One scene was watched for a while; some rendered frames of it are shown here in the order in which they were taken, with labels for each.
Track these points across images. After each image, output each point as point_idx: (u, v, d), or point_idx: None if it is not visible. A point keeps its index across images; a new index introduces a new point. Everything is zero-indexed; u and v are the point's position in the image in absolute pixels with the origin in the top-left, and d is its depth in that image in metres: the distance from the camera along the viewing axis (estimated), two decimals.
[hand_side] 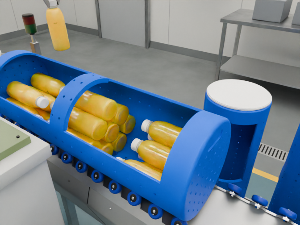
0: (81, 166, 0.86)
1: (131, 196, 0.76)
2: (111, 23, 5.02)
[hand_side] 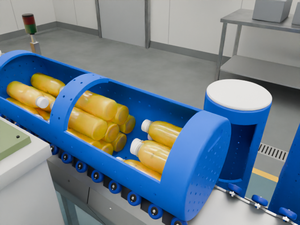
0: (81, 166, 0.86)
1: (131, 196, 0.76)
2: (111, 23, 5.02)
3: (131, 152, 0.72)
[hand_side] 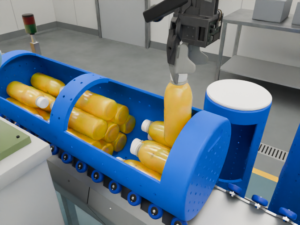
0: (81, 166, 0.86)
1: (131, 196, 0.76)
2: (111, 23, 5.02)
3: (131, 152, 0.72)
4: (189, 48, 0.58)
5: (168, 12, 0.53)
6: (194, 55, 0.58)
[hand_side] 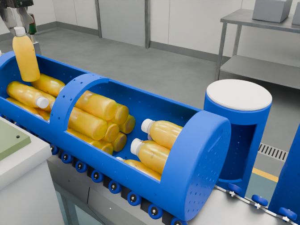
0: (81, 166, 0.86)
1: (131, 196, 0.76)
2: (111, 23, 5.02)
3: (131, 152, 0.72)
4: (22, 12, 0.90)
5: None
6: (26, 17, 0.91)
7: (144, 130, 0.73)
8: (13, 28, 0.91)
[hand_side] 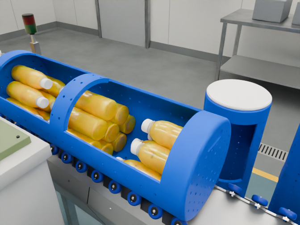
0: (81, 166, 0.86)
1: (131, 196, 0.76)
2: (111, 23, 5.02)
3: (131, 152, 0.72)
4: None
5: None
6: None
7: (144, 130, 0.73)
8: (44, 83, 0.95)
